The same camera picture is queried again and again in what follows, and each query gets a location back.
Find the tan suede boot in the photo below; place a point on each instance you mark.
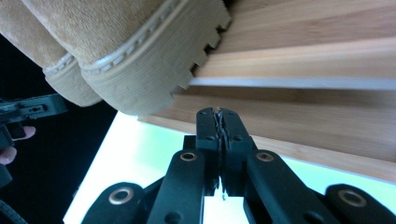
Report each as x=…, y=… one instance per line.
x=134, y=68
x=62, y=81

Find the white table mat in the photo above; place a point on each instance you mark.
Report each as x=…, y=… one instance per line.
x=140, y=149

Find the wooden shoe rack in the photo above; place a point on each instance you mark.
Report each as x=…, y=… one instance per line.
x=295, y=118

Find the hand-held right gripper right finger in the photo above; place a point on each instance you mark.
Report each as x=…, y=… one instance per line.
x=238, y=140

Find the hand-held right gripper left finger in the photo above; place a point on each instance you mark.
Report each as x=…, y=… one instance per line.
x=208, y=133

